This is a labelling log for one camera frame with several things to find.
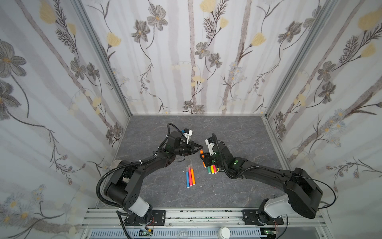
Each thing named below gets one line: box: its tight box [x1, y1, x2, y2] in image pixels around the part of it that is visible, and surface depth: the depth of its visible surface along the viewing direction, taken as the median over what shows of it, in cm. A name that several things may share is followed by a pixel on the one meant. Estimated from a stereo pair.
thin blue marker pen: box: [185, 166, 190, 189], surface depth 88 cm
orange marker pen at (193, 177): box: [190, 168, 196, 186], surface depth 89 cm
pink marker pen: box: [188, 164, 193, 187], surface depth 89 cm
